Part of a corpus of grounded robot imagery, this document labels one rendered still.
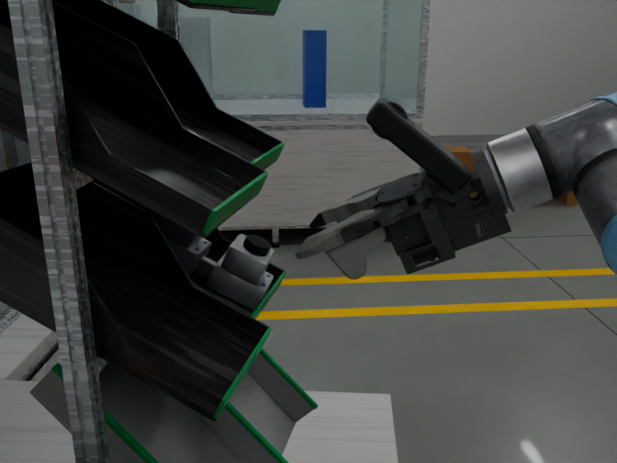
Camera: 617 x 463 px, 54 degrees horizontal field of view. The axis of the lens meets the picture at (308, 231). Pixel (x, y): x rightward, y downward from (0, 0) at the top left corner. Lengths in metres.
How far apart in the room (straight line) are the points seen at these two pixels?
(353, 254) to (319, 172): 3.61
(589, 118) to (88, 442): 0.52
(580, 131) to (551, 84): 9.08
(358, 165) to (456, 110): 5.08
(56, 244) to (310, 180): 3.78
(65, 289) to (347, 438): 0.65
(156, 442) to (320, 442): 0.43
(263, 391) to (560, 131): 0.49
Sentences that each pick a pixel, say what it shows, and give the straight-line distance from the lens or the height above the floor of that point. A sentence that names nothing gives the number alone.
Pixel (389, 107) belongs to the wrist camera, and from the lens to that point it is 0.60.
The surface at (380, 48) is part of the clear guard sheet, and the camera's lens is 4.20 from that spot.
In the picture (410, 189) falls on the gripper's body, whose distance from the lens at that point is 0.61.
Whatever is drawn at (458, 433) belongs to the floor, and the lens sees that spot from 2.56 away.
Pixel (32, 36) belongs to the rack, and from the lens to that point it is 0.46.
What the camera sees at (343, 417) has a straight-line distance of 1.09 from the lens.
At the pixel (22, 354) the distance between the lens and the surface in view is 1.40.
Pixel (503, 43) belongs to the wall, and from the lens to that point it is 9.34.
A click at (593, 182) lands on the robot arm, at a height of 1.37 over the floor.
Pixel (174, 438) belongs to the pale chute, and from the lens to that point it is 0.67.
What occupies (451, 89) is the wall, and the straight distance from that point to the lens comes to 9.14.
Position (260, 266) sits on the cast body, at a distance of 0.66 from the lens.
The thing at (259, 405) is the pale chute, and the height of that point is 1.03.
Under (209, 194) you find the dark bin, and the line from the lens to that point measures 0.52.
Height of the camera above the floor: 1.49
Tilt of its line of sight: 19 degrees down
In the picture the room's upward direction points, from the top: straight up
